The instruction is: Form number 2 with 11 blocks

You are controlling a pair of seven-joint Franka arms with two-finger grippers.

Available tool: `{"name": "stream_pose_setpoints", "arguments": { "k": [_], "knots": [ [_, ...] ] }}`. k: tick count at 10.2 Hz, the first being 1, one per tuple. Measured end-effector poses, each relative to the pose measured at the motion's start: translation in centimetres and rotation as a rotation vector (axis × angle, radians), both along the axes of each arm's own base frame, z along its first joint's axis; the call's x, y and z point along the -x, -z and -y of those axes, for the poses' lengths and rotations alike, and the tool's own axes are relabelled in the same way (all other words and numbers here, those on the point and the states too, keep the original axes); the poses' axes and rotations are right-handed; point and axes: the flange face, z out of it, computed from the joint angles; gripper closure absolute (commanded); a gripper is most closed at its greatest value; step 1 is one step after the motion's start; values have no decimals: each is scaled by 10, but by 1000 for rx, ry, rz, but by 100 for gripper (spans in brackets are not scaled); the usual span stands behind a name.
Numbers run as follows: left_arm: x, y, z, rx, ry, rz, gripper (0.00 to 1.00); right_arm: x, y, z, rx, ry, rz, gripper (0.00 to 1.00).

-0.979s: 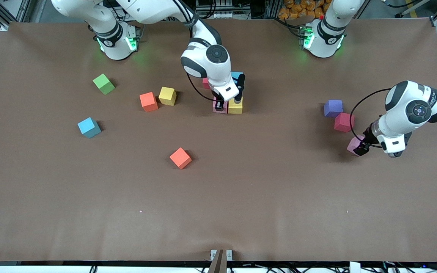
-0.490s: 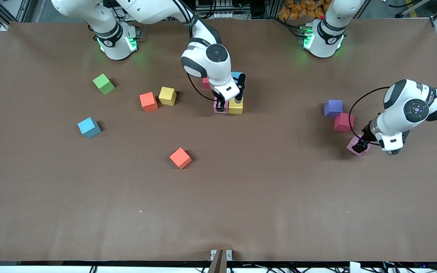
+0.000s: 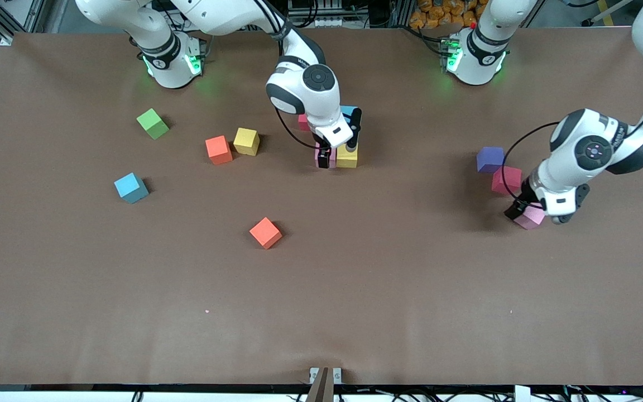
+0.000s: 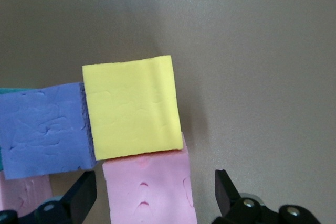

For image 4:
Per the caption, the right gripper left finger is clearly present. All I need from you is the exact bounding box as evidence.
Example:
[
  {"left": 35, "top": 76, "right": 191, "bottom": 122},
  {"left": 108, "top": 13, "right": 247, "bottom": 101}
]
[{"left": 0, "top": 170, "right": 97, "bottom": 224}]

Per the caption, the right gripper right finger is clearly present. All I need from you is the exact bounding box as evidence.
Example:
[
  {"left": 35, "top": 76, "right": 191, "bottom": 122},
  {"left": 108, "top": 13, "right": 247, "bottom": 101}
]
[{"left": 212, "top": 168, "right": 321, "bottom": 224}]

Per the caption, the pink foam cube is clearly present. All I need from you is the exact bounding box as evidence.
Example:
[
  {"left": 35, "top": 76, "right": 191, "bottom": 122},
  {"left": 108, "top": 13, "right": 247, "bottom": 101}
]
[
  {"left": 0, "top": 173, "right": 53, "bottom": 218},
  {"left": 102, "top": 132, "right": 197, "bottom": 224}
]

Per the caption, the purple foam cube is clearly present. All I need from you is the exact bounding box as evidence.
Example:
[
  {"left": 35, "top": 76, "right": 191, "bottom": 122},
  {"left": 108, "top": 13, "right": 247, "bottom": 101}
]
[{"left": 0, "top": 82, "right": 97, "bottom": 180}]

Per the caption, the yellow foam cube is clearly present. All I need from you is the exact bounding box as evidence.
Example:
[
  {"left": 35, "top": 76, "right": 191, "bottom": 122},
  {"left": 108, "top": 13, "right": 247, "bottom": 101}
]
[{"left": 82, "top": 55, "right": 184, "bottom": 161}]

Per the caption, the blue foam cube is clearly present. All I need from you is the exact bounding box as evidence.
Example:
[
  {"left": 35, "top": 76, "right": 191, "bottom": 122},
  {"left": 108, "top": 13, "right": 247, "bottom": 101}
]
[{"left": 0, "top": 87, "right": 26, "bottom": 172}]

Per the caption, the brown paper table cover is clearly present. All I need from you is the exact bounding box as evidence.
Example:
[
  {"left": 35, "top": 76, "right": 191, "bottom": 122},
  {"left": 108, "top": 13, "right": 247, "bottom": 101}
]
[{"left": 0, "top": 0, "right": 336, "bottom": 224}]

